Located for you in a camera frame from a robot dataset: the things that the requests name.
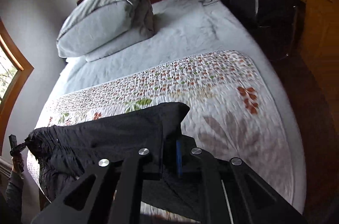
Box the black pants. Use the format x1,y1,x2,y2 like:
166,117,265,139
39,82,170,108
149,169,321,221
25,102,203,221

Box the left hand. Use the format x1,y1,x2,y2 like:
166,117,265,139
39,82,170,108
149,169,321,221
11,153,24,175

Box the side wooden framed window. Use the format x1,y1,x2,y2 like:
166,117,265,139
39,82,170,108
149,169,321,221
1,23,34,146

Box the light blue pillow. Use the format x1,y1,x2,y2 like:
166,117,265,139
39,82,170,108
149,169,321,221
56,0,155,62

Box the light blue bed sheet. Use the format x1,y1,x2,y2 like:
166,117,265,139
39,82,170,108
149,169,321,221
47,0,306,212

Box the floral quilted bedspread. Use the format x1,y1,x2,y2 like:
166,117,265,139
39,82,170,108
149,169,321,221
37,51,294,202

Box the left dark sleeve forearm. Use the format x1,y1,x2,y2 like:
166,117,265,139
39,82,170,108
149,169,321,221
6,171,24,217

